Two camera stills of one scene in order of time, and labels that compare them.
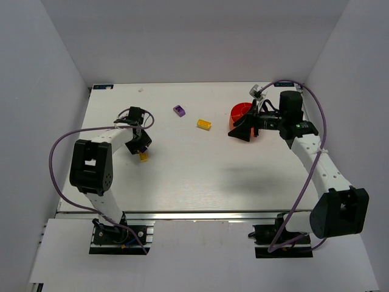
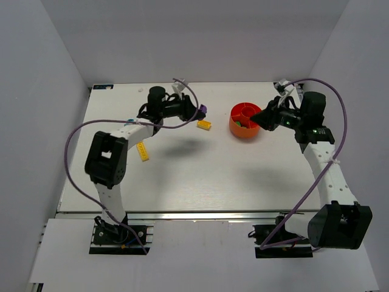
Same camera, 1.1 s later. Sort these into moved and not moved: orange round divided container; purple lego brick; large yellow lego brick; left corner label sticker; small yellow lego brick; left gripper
Moved: purple lego brick; left gripper
Not moved: orange round divided container; small yellow lego brick; left corner label sticker; large yellow lego brick
